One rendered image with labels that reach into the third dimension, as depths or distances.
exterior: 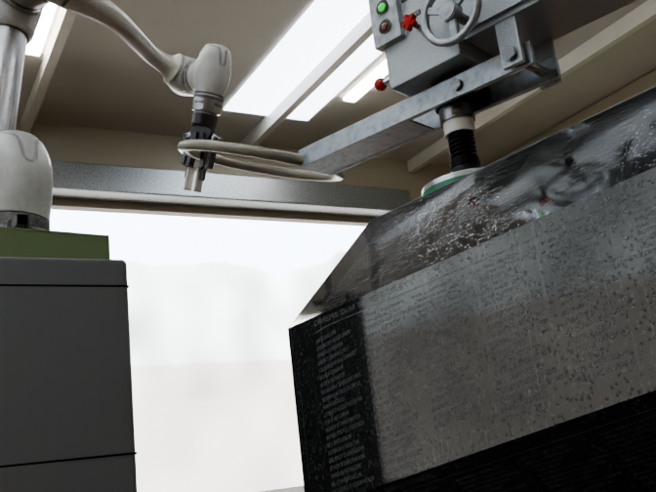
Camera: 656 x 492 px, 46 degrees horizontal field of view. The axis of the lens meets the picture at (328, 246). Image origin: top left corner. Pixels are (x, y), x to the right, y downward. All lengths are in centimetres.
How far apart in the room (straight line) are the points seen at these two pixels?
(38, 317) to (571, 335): 101
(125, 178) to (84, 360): 659
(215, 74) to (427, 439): 142
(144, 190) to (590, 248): 725
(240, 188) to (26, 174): 679
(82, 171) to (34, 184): 624
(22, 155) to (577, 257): 123
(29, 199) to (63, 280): 25
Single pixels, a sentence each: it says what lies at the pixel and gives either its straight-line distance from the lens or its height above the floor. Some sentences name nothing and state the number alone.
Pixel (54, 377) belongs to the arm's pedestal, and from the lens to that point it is 160.
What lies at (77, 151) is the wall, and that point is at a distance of 848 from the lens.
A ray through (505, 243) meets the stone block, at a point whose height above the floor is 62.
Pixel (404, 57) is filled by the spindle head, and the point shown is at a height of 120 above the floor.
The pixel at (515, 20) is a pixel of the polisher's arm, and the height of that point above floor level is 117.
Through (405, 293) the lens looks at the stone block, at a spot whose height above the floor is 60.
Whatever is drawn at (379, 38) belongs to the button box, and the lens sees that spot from 185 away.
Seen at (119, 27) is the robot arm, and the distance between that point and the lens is 229.
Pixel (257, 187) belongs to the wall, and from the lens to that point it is 864.
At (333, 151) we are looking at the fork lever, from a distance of 196.
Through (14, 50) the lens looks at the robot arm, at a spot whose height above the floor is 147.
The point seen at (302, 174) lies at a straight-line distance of 242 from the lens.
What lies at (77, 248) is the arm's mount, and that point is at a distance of 173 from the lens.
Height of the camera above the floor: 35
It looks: 15 degrees up
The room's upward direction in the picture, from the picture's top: 7 degrees counter-clockwise
